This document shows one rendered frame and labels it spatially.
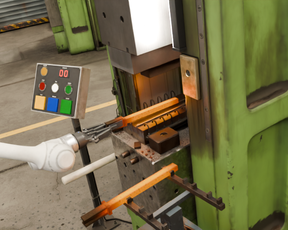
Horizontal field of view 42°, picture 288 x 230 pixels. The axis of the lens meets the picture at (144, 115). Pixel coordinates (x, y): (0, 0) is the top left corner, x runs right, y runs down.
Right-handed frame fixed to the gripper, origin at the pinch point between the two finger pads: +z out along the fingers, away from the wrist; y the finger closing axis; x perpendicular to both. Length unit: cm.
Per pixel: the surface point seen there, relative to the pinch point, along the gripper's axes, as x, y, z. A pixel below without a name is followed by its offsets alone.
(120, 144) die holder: -15.6, -6.0, 3.6
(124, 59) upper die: 28.8, 1.5, 10.0
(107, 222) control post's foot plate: -103, -55, 4
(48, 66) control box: 15, -64, -4
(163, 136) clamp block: -6.1, 16.6, 14.7
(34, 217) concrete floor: -104, -99, -35
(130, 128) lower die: -8.2, -4.4, 9.7
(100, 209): -5, 40, -30
